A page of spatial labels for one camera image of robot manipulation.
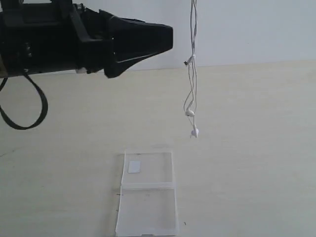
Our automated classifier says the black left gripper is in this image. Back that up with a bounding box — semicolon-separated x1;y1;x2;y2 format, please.
0;0;113;78

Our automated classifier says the white sticker in case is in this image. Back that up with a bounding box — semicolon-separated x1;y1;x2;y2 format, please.
128;160;141;173

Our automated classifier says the clear plastic hinged case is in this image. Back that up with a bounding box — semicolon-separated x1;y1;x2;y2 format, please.
115;149;179;237

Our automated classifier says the black looped cable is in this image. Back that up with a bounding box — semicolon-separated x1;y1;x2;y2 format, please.
0;70;49;130

